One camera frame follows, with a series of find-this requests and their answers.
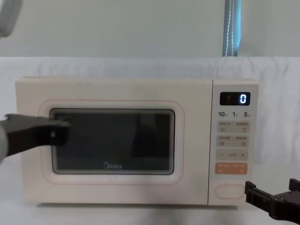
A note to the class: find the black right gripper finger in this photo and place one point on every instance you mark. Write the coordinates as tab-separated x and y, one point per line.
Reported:
257	199
294	186

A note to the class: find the cream microwave oven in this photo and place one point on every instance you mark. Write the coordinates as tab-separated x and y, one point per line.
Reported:
117	93

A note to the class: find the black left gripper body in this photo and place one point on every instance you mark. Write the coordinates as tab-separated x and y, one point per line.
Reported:
28	133

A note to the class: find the cream oven control panel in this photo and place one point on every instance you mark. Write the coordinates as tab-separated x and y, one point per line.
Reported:
232	145

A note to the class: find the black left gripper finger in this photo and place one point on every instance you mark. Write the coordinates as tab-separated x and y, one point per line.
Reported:
61	124
61	137

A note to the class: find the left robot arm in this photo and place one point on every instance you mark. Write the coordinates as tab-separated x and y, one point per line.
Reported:
7	16

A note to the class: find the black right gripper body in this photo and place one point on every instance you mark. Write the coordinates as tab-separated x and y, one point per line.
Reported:
287	206

